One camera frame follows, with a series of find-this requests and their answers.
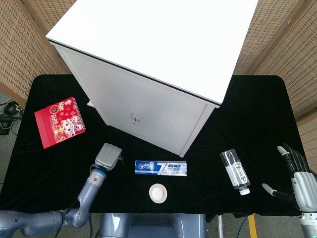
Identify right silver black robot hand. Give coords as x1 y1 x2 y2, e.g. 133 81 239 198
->
262 143 317 213

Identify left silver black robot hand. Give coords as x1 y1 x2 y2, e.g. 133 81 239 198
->
95 142 124 171

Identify white cabinet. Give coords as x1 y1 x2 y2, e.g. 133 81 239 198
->
45 0 260 158

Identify blue Crest toothpaste box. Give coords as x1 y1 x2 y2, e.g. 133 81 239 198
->
134 160 188 177

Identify red spiral desk calendar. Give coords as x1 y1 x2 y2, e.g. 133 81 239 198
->
34 96 87 149

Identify clear plastic bottle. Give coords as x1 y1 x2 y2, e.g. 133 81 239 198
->
219 148 251 196

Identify grey-blue robot torso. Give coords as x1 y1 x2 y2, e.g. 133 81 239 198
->
98 212 208 238

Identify white metal table leg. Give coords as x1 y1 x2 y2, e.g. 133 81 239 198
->
216 214 224 238

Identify black tablecloth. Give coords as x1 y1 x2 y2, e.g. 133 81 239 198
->
0 74 315 219

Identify perforated wooden folding screen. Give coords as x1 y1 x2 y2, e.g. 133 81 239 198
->
232 0 317 174
0 0 77 106

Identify blue cable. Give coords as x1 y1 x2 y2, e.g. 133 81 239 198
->
237 214 250 238

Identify black floor cables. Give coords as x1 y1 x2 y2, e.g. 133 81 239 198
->
0 100 25 136

